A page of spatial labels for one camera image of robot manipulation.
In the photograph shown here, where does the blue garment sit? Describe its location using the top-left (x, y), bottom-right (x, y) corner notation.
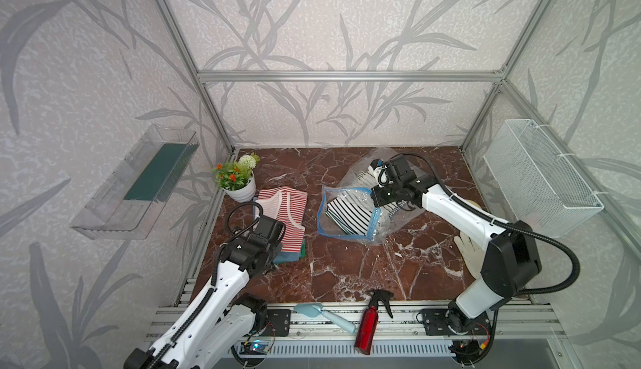
top-left (273, 251), bottom-right (306, 265)

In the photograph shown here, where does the red white striped top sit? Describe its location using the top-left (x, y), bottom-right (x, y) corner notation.
top-left (257, 187), bottom-right (308, 253)

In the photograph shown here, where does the clear vacuum bag blue zip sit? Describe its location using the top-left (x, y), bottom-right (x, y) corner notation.
top-left (317, 148), bottom-right (442, 245)

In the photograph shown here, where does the green tank top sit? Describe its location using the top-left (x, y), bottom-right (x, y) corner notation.
top-left (299, 239), bottom-right (307, 260)

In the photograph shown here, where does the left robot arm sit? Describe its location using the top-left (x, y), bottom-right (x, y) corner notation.
top-left (124, 216), bottom-right (285, 368)

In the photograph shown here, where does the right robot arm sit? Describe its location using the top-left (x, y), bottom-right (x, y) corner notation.
top-left (368, 154), bottom-right (542, 334)

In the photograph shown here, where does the black white striped top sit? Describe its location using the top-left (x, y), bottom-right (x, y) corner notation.
top-left (319, 171), bottom-right (402, 244)

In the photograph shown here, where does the yellow smiley sponge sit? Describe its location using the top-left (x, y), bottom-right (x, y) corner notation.
top-left (465, 200), bottom-right (483, 211)

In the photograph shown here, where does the potted plant white pot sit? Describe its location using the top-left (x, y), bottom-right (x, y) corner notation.
top-left (212, 153), bottom-right (260, 203)

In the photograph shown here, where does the light blue brush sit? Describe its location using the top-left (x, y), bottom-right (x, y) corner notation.
top-left (293, 303), bottom-right (357, 335)

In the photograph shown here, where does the white work glove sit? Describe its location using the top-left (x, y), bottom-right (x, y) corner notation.
top-left (454, 232), bottom-right (485, 279)

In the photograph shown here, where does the red spray bottle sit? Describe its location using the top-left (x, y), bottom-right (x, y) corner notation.
top-left (354, 289), bottom-right (394, 356)

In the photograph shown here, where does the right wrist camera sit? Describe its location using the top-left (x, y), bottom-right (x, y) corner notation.
top-left (367, 159), bottom-right (388, 185)

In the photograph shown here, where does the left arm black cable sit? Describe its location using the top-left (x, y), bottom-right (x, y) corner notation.
top-left (144, 201), bottom-right (266, 369)

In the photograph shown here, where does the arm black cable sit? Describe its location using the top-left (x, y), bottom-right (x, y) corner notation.
top-left (377, 152), bottom-right (581, 297)
top-left (144, 201), bottom-right (266, 369)

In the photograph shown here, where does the clear plastic wall shelf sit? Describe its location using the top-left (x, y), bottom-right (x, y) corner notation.
top-left (70, 125), bottom-right (200, 241)

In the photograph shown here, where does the white wire basket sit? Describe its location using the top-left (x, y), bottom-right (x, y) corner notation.
top-left (484, 119), bottom-right (604, 238)

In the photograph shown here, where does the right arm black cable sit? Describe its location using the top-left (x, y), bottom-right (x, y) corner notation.
top-left (377, 152), bottom-right (581, 297)

